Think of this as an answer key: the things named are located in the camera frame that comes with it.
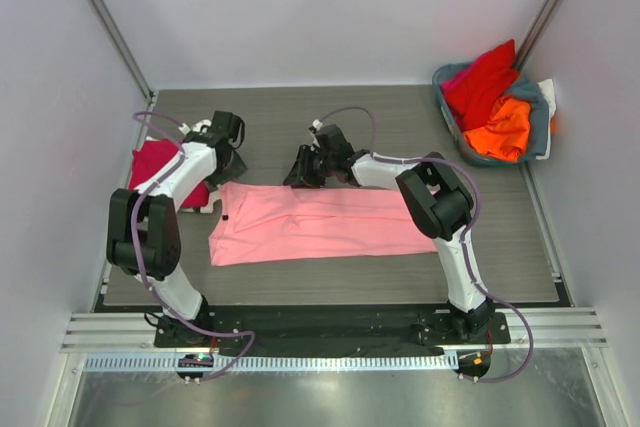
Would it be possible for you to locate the pink t shirt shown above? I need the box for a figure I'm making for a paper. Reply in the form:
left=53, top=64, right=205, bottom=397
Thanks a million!
left=209, top=183, right=436, bottom=267

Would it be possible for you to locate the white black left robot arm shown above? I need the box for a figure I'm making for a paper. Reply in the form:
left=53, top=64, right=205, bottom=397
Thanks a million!
left=106, top=111, right=247, bottom=347

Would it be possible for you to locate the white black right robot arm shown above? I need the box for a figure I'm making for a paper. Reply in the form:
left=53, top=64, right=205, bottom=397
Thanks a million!
left=283, top=120, right=495, bottom=343

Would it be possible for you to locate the folded crimson t shirt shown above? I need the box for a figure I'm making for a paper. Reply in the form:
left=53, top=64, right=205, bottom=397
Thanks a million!
left=128, top=138, right=210, bottom=209

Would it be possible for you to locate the teal laundry basket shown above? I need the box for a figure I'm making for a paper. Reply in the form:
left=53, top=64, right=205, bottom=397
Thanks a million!
left=432, top=62, right=525, bottom=167

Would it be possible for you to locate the red t shirt in basket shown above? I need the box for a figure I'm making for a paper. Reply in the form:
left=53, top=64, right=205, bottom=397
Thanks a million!
left=441, top=39, right=519, bottom=132

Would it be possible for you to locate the orange t shirt in basket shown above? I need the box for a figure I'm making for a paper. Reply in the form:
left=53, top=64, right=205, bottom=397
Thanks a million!
left=463, top=95, right=532, bottom=163

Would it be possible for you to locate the grey blue t shirt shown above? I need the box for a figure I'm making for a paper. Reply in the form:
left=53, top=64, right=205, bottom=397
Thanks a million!
left=506, top=76, right=554, bottom=162

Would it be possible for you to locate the white cloth in basket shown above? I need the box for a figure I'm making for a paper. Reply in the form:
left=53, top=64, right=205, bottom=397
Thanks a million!
left=538, top=78, right=557, bottom=120

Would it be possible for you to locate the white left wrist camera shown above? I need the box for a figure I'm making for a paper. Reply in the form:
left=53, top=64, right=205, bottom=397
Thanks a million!
left=179, top=119, right=212, bottom=136

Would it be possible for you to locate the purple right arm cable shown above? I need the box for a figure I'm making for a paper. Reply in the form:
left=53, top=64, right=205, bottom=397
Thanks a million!
left=312, top=105, right=536, bottom=386

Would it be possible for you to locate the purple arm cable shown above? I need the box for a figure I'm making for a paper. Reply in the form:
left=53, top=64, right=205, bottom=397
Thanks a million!
left=312, top=105, right=536, bottom=386
left=130, top=110, right=256, bottom=382

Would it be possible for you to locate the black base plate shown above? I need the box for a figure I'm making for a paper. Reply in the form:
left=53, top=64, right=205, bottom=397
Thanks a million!
left=144, top=304, right=511, bottom=358

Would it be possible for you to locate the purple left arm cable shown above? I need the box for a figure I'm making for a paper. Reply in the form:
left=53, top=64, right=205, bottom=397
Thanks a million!
left=130, top=110, right=256, bottom=382

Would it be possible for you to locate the left aluminium frame post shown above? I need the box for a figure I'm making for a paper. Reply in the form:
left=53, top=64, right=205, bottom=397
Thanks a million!
left=87, top=0, right=155, bottom=105

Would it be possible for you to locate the aluminium frame post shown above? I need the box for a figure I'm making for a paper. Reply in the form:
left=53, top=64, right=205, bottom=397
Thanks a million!
left=514, top=0, right=563, bottom=71
left=87, top=0, right=155, bottom=105

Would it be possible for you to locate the slotted cable duct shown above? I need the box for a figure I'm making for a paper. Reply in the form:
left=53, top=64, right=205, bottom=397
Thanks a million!
left=83, top=351, right=458, bottom=374

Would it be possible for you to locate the right aluminium frame post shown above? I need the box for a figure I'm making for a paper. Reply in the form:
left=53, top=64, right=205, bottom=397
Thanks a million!
left=514, top=0, right=563, bottom=71

